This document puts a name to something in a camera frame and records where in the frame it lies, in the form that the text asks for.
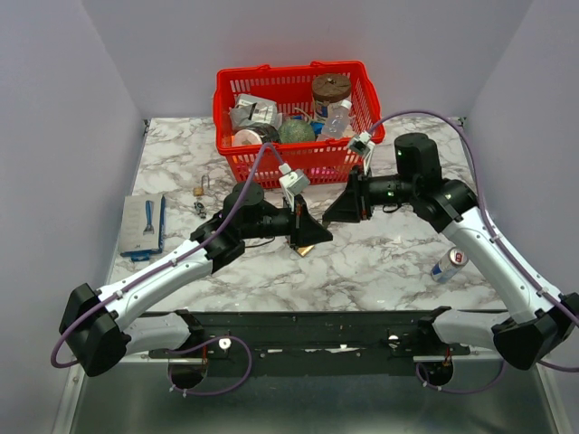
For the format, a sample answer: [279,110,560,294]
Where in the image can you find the grey foil pouch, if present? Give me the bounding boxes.
[229,93,282,131]

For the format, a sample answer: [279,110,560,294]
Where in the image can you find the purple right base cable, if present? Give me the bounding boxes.
[415,356,506,395]

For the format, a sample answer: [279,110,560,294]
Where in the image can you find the clear plastic bottle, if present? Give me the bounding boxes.
[318,99,352,141]

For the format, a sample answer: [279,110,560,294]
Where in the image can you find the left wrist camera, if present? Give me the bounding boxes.
[279,163,310,211]

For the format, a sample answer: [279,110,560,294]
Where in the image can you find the black metal base rail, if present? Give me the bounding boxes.
[148,310,498,377]

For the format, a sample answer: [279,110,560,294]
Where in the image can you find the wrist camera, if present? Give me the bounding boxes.
[279,163,310,211]
[347,131,375,175]

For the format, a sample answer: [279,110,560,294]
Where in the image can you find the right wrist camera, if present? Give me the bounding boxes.
[347,131,375,175]

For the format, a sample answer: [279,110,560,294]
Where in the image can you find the large brass padlock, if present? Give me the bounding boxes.
[291,245,315,257]

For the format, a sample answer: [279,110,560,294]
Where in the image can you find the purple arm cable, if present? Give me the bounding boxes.
[50,141,287,370]
[366,109,579,373]

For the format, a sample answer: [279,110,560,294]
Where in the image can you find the black tape roll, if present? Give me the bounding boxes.
[232,124,280,146]

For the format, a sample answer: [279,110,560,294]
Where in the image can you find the red bull can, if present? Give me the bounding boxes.
[431,247,469,284]

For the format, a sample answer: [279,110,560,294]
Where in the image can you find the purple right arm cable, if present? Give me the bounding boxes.
[366,109,579,373]

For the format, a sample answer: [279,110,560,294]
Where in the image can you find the red plastic shopping basket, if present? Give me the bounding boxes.
[213,61,381,189]

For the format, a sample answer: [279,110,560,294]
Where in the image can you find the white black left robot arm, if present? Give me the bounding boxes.
[58,183,333,377]

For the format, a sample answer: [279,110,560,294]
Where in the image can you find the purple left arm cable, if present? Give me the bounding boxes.
[50,141,287,370]

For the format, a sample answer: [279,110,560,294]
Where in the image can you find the small brass padlock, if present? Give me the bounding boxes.
[193,174,211,197]

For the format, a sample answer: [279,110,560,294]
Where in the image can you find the jar with brown lid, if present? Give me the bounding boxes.
[311,73,352,122]

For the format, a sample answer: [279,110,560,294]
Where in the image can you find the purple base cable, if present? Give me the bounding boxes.
[415,356,506,395]
[167,335,254,399]

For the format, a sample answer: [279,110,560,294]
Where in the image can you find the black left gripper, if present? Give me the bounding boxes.
[242,195,334,251]

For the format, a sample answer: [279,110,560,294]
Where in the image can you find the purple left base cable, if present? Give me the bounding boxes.
[167,335,254,399]

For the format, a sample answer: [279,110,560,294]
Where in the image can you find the green glitter ball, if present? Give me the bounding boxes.
[278,118,316,144]

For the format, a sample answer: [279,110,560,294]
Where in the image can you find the keys with panda keychain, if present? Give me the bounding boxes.
[194,201,207,219]

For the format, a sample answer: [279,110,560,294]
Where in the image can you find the blue razor package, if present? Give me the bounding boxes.
[118,193,166,262]

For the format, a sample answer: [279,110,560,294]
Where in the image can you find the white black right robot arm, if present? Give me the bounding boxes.
[323,133,578,370]

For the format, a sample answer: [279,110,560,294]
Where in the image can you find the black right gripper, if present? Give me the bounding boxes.
[322,165,417,223]

